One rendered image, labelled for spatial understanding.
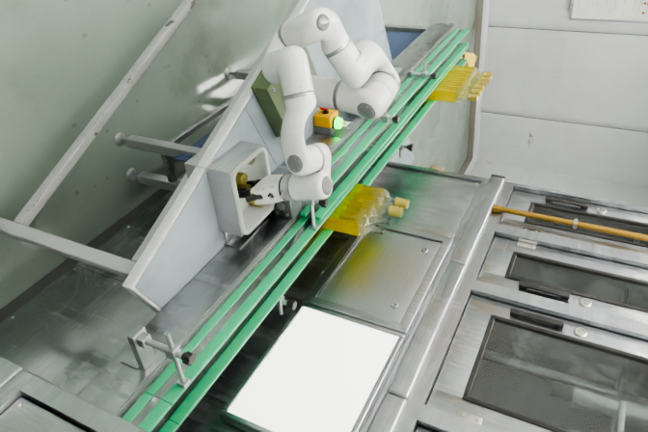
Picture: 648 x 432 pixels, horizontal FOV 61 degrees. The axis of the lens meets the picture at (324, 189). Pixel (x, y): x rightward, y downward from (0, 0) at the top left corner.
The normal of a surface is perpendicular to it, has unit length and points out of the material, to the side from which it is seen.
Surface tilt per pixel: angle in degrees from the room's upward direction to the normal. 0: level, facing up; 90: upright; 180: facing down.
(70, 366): 90
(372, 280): 90
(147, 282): 0
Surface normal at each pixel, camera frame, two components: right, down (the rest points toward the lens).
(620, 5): -0.39, 0.51
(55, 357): -0.08, -0.84
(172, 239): 0.88, 0.18
